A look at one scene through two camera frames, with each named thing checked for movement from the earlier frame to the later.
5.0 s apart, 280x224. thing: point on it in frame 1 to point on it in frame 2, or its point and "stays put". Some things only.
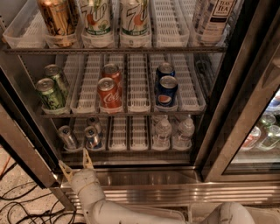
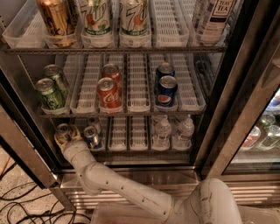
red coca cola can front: x=109 y=96 stays put
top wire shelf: x=115 y=49 stays put
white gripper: x=82 y=178 to x=71 y=148
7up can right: x=135 y=17 stays put
